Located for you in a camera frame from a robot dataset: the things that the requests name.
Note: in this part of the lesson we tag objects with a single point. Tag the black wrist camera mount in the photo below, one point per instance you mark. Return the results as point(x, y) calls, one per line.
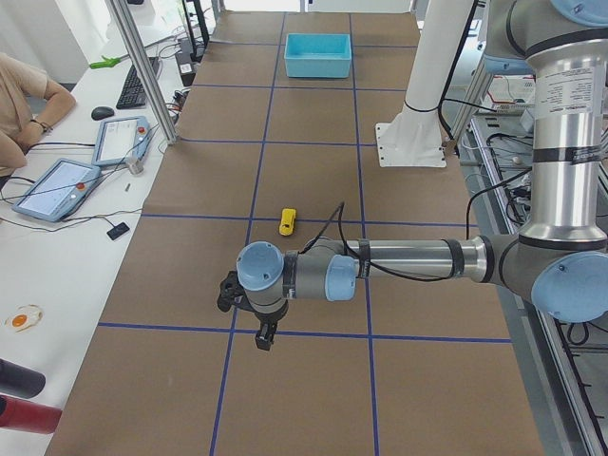
point(231, 294)

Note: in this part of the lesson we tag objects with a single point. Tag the aluminium frame post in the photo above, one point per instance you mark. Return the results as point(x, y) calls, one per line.
point(137, 53)

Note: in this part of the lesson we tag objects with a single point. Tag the fried egg toy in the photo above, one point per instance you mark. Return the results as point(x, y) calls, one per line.
point(23, 318)

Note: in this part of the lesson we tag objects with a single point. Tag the black computer mouse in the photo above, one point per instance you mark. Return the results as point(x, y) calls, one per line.
point(102, 112)

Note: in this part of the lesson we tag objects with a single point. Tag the red bottle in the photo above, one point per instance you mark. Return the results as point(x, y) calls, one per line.
point(24, 415)

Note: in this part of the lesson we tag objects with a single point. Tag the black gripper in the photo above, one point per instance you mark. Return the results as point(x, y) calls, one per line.
point(268, 319)

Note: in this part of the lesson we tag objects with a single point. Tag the far blue teach pendant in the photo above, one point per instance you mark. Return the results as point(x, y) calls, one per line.
point(119, 139)

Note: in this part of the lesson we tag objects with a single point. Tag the black bottle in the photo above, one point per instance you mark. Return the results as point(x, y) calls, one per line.
point(20, 381)

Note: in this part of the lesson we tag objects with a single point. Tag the seated person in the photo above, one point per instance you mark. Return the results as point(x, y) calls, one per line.
point(31, 104)

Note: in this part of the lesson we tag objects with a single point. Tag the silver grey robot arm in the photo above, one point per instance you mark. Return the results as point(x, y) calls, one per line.
point(558, 259)

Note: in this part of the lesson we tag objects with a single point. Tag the green plastic tool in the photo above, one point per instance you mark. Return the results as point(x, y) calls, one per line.
point(106, 62)

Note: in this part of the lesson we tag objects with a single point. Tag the black keyboard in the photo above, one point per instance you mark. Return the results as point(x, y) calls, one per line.
point(133, 93)

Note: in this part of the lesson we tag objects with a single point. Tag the near blue teach pendant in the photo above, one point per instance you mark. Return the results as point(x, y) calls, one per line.
point(59, 191)

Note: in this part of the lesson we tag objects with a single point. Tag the brown paper table mat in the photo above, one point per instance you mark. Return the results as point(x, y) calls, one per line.
point(276, 132)

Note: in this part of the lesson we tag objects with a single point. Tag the light blue plastic bin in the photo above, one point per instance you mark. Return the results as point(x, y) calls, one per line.
point(318, 55)

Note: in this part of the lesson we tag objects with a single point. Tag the yellow beetle toy car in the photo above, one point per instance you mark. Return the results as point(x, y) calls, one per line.
point(287, 222)

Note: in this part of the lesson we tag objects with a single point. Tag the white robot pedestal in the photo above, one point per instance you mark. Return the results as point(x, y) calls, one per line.
point(414, 137)

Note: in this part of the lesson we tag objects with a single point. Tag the blue teach pendant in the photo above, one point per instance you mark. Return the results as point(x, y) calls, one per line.
point(59, 191)
point(119, 139)

